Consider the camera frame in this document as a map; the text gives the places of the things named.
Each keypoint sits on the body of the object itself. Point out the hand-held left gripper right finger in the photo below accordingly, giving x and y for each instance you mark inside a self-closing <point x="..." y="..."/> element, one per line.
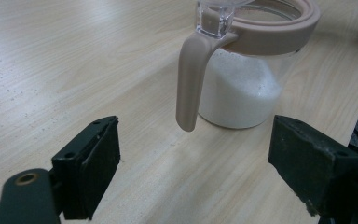
<point x="310" y="161"/>

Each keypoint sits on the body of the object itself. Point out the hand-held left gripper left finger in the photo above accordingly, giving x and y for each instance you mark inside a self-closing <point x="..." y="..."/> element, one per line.
<point x="87" y="168"/>

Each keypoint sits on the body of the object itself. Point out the clear jar with hinged lid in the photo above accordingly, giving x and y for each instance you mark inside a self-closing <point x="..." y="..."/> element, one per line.
<point x="239" y="90"/>

